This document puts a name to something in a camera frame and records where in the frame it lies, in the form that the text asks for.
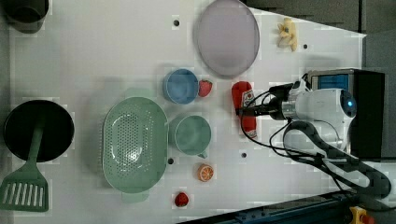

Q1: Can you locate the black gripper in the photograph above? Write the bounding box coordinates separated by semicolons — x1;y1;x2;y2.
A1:
235;83;296;120

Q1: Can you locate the red ketchup bottle toy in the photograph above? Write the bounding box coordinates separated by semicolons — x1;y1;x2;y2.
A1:
232;81;257;138

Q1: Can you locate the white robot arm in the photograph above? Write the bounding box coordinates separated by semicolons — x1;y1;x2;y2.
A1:
232;80;394;199

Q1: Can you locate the green oval strainer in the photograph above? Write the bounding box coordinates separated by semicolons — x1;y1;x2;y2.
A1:
102;88;168;203

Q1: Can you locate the green mug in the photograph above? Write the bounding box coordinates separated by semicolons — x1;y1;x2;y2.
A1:
169;115;212;159

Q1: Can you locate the grey round plate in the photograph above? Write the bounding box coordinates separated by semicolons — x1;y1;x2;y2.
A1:
196;0;260;77

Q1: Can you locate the peeled banana toy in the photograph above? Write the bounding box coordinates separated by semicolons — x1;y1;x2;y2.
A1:
277;18;297;51

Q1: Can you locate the orange slice toy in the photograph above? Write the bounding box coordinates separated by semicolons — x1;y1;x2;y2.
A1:
197;164;214;182

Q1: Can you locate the blue cup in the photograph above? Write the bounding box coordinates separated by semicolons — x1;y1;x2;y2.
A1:
163;69;199;105

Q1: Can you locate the small red strawberry toy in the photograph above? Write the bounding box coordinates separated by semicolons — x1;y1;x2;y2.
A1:
174;192;190;207

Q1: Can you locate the yellow red emergency button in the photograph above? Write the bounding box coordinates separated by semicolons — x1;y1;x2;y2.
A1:
349;206;375;224

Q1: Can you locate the green slotted spatula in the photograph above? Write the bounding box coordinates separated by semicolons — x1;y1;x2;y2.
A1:
1;121;49;212

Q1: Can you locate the dark grey cup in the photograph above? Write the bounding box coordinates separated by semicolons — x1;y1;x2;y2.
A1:
1;0;50;34

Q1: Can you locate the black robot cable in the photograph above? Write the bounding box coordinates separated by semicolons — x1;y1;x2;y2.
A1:
239;90;356;190

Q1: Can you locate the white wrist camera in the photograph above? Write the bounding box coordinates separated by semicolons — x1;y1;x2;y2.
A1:
288;79;311;101

